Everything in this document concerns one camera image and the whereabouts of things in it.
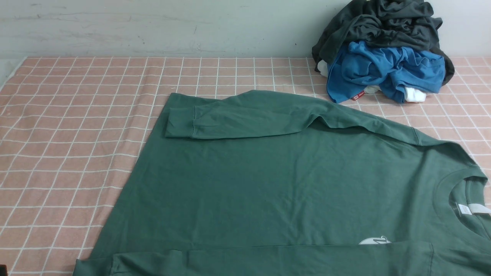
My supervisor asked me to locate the green long-sleeved shirt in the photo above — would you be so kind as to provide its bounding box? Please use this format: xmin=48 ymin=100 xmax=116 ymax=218
xmin=73 ymin=90 xmax=490 ymax=276

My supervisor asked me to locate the blue crumpled garment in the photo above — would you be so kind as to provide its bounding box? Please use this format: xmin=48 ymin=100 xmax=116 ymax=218
xmin=326 ymin=41 xmax=446 ymax=103

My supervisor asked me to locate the pink checkered tablecloth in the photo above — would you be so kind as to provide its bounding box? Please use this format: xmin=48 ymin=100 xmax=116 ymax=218
xmin=0 ymin=57 xmax=490 ymax=276

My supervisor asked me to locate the dark grey crumpled garment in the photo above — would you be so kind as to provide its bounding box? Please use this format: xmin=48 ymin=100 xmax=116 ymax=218
xmin=311 ymin=0 xmax=455 ymax=85

